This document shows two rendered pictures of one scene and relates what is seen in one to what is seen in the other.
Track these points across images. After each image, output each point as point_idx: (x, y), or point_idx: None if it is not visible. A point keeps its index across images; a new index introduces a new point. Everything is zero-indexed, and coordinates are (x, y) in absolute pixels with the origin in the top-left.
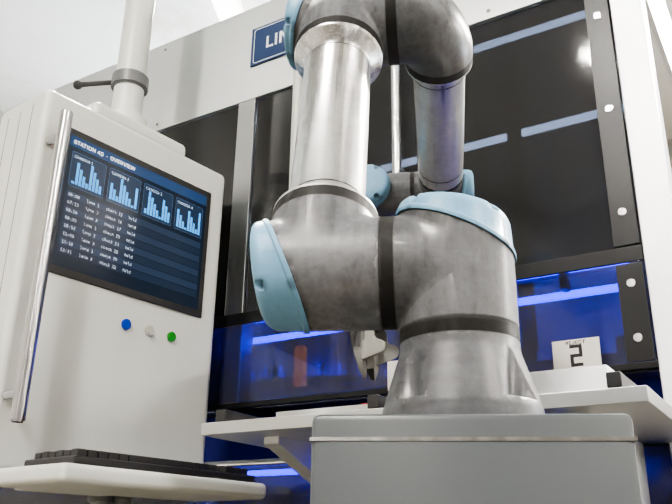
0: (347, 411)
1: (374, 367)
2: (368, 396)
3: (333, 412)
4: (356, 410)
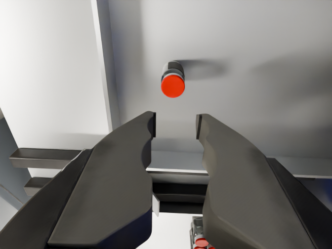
0: (9, 126)
1: (201, 142)
2: (9, 157)
3: (1, 109)
4: (13, 136)
